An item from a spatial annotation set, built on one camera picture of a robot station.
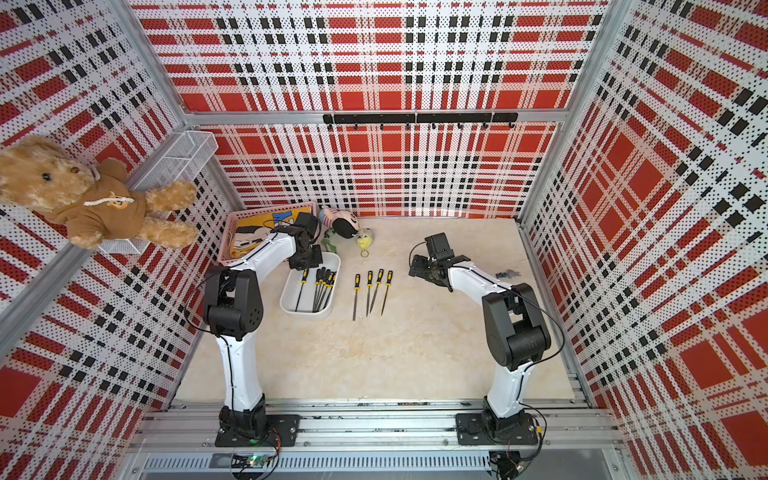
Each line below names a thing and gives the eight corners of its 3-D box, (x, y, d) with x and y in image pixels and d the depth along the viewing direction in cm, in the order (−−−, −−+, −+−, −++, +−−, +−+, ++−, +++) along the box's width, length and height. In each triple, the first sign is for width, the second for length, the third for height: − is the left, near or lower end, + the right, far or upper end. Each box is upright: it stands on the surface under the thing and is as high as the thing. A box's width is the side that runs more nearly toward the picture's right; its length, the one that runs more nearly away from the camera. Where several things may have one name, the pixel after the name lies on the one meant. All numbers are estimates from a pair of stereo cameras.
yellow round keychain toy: (357, 257, 112) (355, 249, 108) (359, 236, 119) (358, 227, 115) (372, 257, 112) (370, 249, 108) (373, 236, 119) (372, 227, 115)
